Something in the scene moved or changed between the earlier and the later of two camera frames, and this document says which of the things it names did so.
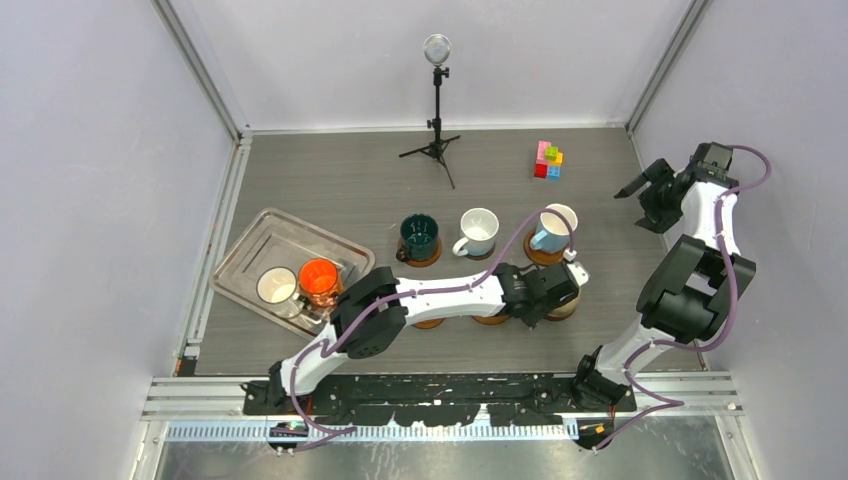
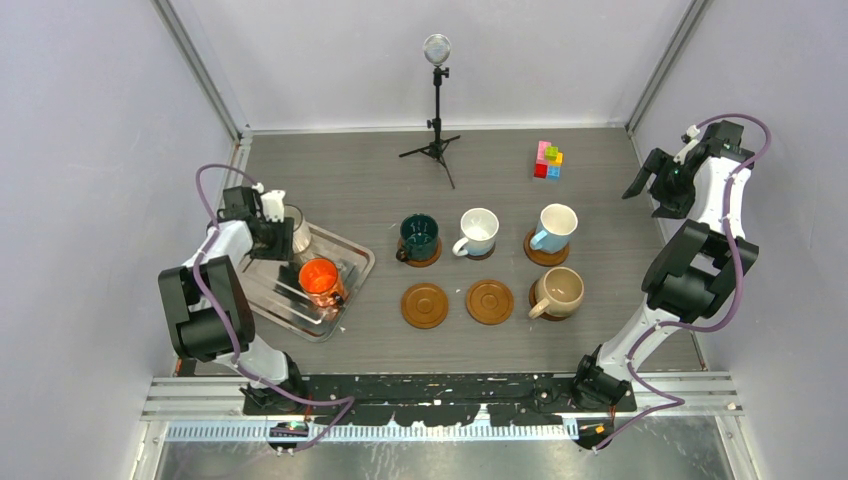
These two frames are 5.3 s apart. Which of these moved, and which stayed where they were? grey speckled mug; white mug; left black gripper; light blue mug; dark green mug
Moved: left black gripper; grey speckled mug
Stayed: light blue mug; dark green mug; white mug
